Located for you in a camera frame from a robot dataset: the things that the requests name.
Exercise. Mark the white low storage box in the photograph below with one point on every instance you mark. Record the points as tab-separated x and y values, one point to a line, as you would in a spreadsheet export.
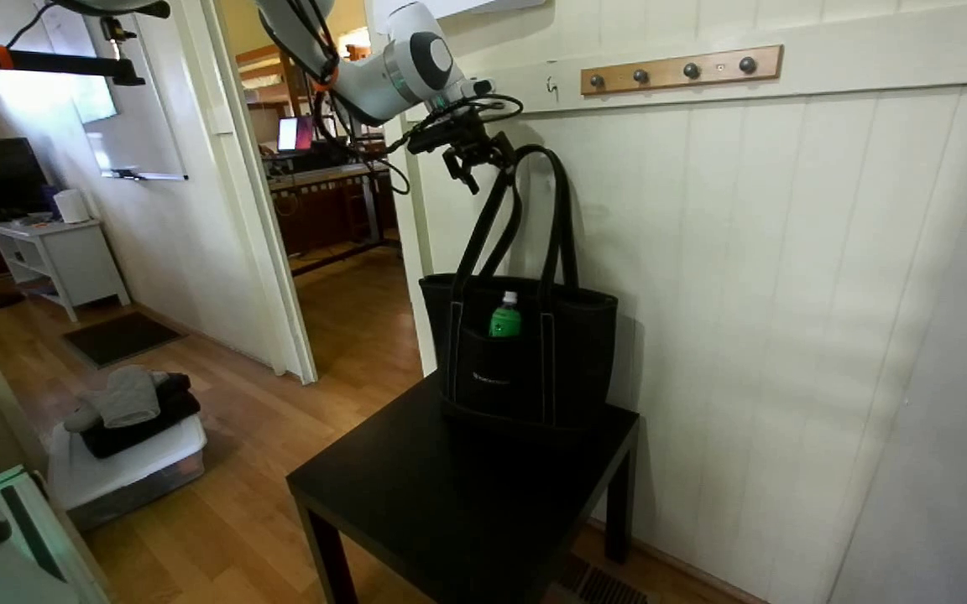
114	473

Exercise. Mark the white and green case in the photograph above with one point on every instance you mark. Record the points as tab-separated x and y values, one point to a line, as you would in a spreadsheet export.
32	525

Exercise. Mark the black boom bar orange clamp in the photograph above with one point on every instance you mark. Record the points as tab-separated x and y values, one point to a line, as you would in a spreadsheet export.
47	60

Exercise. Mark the white side table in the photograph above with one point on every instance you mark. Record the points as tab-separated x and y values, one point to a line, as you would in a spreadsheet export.
70	255

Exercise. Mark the small white box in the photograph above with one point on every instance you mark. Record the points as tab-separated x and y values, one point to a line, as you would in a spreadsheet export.
73	207

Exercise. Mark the dark floor vent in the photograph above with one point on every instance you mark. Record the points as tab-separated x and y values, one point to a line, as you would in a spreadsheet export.
606	587

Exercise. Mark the black tote bag white stitching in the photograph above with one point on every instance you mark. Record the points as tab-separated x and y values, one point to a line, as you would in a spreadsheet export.
562	358

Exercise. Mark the dark floor mat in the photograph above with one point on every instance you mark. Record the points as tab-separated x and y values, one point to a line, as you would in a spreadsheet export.
118	335

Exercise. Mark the dark wooden cabinet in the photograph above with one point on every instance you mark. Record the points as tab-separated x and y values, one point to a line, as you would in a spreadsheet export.
327	213

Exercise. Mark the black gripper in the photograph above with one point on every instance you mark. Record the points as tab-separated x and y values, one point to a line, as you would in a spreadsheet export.
455	136

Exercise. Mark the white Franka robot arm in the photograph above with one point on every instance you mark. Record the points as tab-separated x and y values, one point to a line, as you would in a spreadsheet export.
394	60

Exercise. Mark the green plastic bottle white cap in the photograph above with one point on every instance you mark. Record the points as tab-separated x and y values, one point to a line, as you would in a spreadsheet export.
504	320

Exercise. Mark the grey folded cloth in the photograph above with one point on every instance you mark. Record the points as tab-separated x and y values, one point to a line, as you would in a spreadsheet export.
126	398

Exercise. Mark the lit pink screen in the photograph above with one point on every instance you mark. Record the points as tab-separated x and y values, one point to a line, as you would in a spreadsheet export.
295	131

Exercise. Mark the black folded cloth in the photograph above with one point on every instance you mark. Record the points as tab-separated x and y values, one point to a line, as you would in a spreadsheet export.
158	421

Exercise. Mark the black square table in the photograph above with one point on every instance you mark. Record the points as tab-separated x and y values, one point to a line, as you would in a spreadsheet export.
461	505

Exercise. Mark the white door frame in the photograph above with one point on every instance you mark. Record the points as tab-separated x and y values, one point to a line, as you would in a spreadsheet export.
283	304

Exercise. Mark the wooden shelf unit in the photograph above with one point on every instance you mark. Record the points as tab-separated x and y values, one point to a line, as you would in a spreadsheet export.
261	74

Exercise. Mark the wooden coat rack board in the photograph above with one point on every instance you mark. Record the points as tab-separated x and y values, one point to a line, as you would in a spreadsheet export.
721	69

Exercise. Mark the white wall board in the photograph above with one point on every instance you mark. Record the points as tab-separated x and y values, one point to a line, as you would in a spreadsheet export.
135	121

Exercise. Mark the round metal coat peg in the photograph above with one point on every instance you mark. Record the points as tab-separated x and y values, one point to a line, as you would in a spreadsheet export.
746	66
596	81
639	74
689	72

